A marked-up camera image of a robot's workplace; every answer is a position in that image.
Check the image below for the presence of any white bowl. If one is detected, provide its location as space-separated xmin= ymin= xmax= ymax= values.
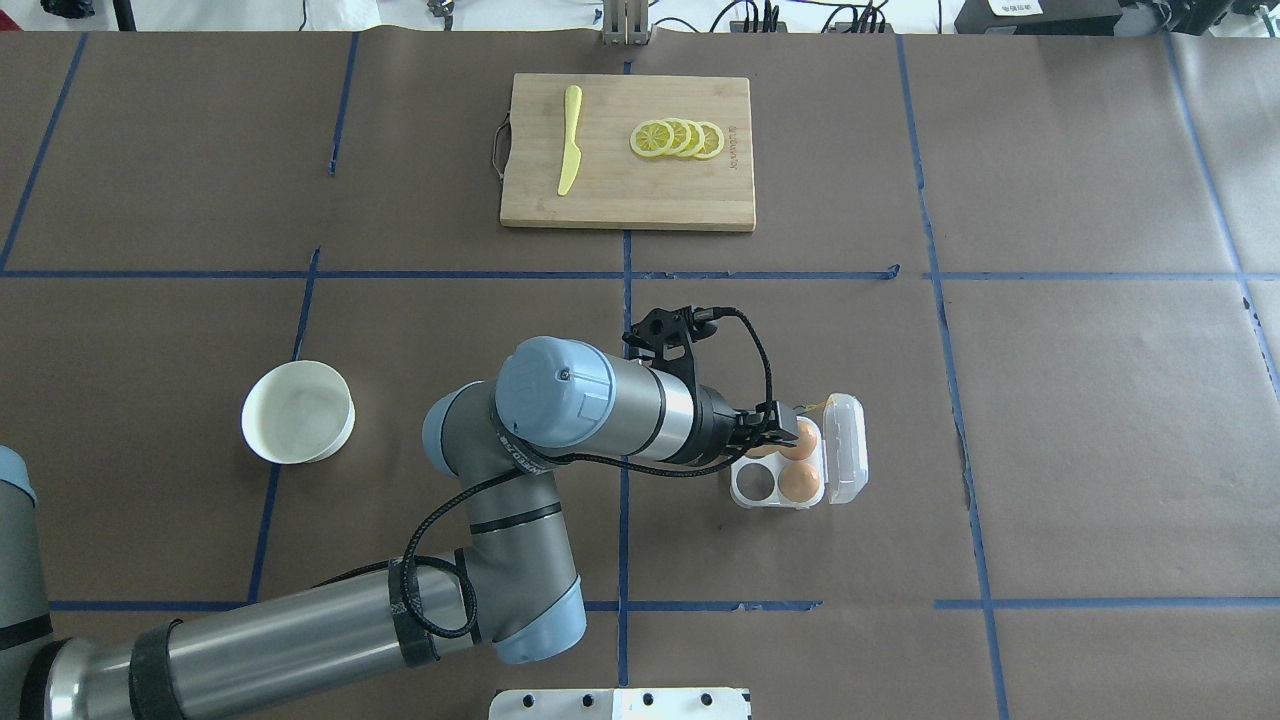
xmin=239 ymin=360 xmax=357 ymax=465

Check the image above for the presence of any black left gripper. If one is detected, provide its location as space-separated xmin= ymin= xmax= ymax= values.
xmin=712 ymin=400 xmax=800 ymax=460

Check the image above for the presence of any wooden cutting board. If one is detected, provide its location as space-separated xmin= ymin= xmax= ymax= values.
xmin=500 ymin=73 xmax=756 ymax=233

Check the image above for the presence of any clear plastic egg box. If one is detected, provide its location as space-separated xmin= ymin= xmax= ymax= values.
xmin=728 ymin=393 xmax=870 ymax=510

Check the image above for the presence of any back lemon slice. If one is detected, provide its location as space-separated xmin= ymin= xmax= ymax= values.
xmin=692 ymin=120 xmax=726 ymax=160

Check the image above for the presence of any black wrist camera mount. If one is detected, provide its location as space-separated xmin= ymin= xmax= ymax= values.
xmin=622 ymin=306 xmax=728 ymax=393

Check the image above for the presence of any lower brown egg in box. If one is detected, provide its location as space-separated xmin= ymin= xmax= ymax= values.
xmin=778 ymin=462 xmax=823 ymax=503

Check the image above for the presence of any upper brown egg in box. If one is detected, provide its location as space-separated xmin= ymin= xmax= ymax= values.
xmin=778 ymin=418 xmax=820 ymax=462

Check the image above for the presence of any yellow plastic knife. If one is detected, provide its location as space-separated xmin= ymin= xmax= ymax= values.
xmin=557 ymin=85 xmax=584 ymax=197

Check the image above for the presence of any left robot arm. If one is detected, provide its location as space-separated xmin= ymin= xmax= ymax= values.
xmin=3 ymin=336 xmax=800 ymax=719

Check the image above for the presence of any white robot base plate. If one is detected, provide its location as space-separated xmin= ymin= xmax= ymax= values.
xmin=488 ymin=687 xmax=754 ymax=719

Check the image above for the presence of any aluminium frame post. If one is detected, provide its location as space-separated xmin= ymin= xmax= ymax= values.
xmin=602 ymin=0 xmax=652 ymax=46

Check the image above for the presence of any brown egg in box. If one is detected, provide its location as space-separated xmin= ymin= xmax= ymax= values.
xmin=778 ymin=462 xmax=823 ymax=503
xmin=778 ymin=418 xmax=820 ymax=462

